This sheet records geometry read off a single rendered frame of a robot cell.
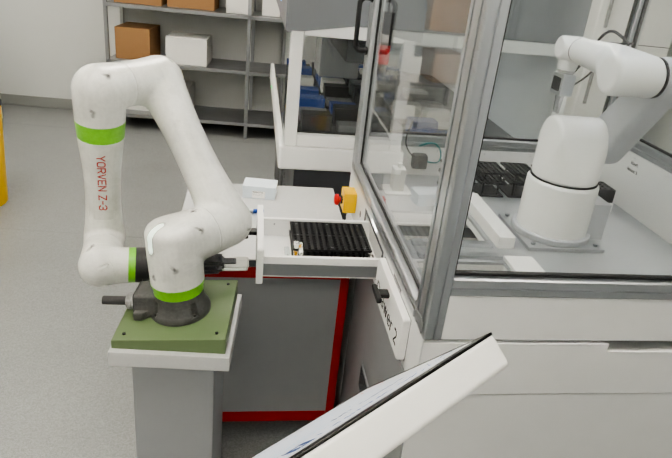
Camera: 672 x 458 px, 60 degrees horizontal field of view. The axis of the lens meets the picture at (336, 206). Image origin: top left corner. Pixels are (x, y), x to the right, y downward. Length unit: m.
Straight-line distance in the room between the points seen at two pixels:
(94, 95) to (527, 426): 1.25
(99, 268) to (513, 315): 0.99
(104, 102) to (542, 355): 1.13
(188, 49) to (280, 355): 3.77
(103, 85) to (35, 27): 4.83
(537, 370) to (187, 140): 0.98
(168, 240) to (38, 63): 5.06
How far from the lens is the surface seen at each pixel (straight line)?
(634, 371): 1.51
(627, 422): 1.62
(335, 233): 1.71
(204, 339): 1.43
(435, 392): 0.74
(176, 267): 1.40
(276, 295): 1.92
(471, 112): 1.05
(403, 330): 1.33
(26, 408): 2.55
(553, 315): 1.32
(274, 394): 2.17
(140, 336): 1.47
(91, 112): 1.49
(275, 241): 1.78
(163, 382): 1.56
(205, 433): 1.65
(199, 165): 1.50
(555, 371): 1.41
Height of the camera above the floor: 1.65
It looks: 23 degrees down
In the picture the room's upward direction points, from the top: 6 degrees clockwise
